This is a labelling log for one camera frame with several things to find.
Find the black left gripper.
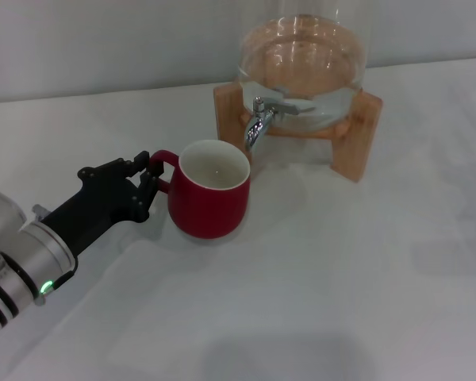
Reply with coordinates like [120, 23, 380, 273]
[43, 150, 159, 255]

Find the red ceramic cup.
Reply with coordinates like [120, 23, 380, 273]
[148, 138, 251, 240]

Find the chrome faucet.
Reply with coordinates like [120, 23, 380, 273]
[244, 96, 277, 150]

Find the wooden dispenser stand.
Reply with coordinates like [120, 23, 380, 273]
[213, 82, 383, 184]

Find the glass water dispenser jar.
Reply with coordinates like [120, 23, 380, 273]
[236, 0, 369, 132]

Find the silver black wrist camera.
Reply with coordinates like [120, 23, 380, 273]
[0, 182, 27, 239]

